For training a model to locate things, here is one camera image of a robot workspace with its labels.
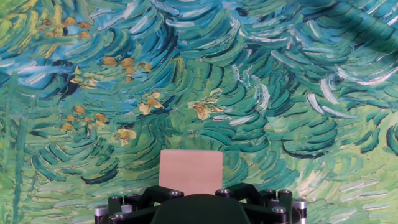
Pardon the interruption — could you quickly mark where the small wooden cube block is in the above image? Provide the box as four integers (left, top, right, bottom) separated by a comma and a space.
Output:
158, 149, 224, 197

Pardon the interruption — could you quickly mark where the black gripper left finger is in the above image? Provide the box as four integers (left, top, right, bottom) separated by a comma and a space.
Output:
94, 185, 185, 224

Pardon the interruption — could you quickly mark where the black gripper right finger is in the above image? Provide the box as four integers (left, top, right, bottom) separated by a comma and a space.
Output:
215, 182, 308, 224

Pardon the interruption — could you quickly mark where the painted landscape print cloth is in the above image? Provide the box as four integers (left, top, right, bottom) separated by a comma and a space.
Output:
0, 0, 398, 224

